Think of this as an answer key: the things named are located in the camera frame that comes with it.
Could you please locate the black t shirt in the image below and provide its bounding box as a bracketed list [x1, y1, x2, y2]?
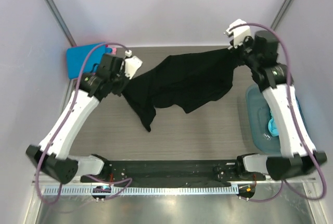
[122, 48, 238, 131]

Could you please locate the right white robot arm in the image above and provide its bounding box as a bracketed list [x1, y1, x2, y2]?
[228, 27, 327, 180]

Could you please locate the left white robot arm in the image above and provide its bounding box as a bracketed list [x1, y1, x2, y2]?
[25, 54, 142, 184]

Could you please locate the folded pink t shirt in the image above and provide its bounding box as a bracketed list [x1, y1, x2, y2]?
[105, 45, 117, 55]

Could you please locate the folded blue t shirt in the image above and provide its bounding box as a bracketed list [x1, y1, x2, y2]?
[66, 43, 107, 80]

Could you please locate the translucent blue plastic bin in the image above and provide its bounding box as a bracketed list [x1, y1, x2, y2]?
[246, 84, 315, 157]

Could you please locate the crumpled light blue t shirt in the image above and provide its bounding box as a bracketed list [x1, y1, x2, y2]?
[267, 110, 279, 137]

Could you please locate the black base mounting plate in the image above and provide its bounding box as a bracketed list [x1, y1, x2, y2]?
[94, 159, 266, 188]

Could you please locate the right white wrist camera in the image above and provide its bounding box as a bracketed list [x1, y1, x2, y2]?
[224, 19, 251, 48]

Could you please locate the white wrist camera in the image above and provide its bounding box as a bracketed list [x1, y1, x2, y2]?
[224, 19, 251, 48]
[124, 50, 143, 80]

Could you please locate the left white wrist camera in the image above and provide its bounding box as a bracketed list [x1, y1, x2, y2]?
[124, 50, 143, 80]

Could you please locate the right aluminium corner post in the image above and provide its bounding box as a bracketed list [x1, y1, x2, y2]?
[270, 0, 310, 30]

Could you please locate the aluminium corner post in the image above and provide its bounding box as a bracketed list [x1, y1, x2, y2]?
[270, 0, 310, 30]
[44, 0, 76, 47]

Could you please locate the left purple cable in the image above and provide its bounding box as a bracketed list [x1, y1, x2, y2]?
[34, 42, 133, 205]

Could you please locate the white slotted cable duct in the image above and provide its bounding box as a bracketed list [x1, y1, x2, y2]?
[43, 185, 239, 196]

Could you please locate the left aluminium corner post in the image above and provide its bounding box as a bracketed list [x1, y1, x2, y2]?
[44, 0, 76, 47]

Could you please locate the aluminium frame rail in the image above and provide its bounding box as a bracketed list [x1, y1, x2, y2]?
[39, 178, 317, 185]

